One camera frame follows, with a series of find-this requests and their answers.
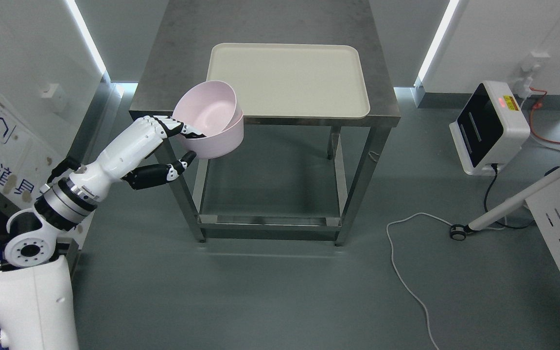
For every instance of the white wall plug adapter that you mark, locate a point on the white wall plug adapter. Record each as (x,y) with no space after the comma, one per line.
(530,65)

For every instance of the pink bowl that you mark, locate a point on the pink bowl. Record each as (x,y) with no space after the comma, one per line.
(218,145)
(210,107)

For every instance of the white sign board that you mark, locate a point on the white sign board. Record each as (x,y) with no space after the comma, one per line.
(27,158)

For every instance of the white black box device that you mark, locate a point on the white black box device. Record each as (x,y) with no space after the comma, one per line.
(490,130)

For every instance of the beige plastic tray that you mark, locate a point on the beige plastic tray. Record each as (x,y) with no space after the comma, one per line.
(293,80)

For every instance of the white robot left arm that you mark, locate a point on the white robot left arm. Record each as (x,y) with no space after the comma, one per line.
(36,296)

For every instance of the white stand leg with caster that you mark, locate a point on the white stand leg with caster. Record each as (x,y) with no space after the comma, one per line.
(459,232)

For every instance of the stainless steel table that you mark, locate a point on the stainless steel table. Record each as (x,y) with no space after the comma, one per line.
(191,31)

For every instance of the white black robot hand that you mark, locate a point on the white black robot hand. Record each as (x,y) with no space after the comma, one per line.
(120,161)

